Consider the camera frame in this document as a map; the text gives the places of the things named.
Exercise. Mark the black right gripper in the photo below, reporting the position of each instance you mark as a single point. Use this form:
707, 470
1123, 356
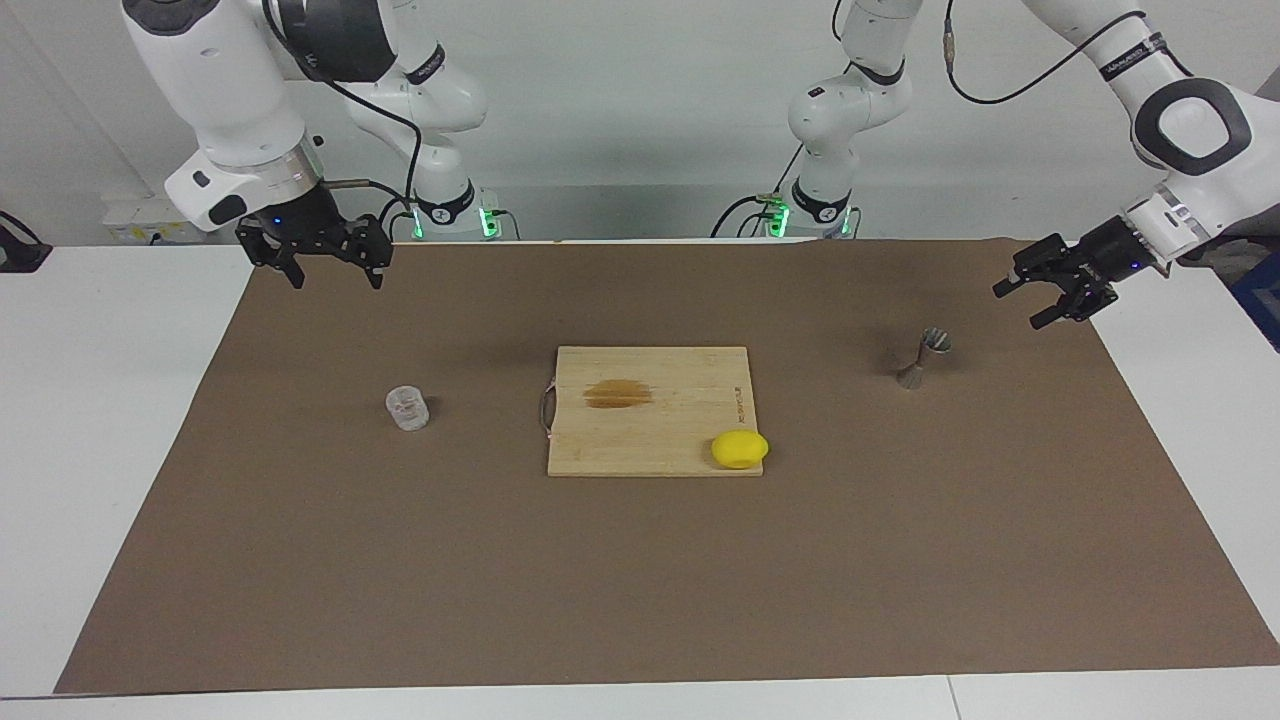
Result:
305, 222

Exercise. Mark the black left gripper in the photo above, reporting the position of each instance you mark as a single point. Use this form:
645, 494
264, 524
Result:
1112, 255

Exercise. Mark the metal double jigger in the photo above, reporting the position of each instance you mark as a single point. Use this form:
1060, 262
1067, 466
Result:
912, 377

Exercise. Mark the small clear glass cup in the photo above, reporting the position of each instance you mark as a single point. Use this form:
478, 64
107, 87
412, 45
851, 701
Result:
408, 410

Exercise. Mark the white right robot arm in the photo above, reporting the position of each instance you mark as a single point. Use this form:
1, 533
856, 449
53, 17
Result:
220, 80

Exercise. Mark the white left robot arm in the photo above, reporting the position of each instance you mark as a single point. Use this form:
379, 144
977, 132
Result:
1200, 130

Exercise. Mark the black stand leg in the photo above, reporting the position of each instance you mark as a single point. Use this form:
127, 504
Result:
1240, 240

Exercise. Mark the white power strip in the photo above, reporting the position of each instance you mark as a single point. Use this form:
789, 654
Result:
140, 215

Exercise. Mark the blue crate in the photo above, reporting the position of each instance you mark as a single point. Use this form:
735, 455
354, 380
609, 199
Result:
1262, 300

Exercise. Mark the brown table mat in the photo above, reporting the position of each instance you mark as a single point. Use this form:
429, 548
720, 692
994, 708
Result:
400, 560

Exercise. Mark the yellow lemon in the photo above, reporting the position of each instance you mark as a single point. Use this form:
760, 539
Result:
740, 450

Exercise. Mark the wooden cutting board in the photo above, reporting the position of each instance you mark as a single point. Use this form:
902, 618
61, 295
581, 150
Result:
650, 440

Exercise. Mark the black clamp mount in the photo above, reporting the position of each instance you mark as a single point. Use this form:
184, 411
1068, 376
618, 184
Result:
20, 255

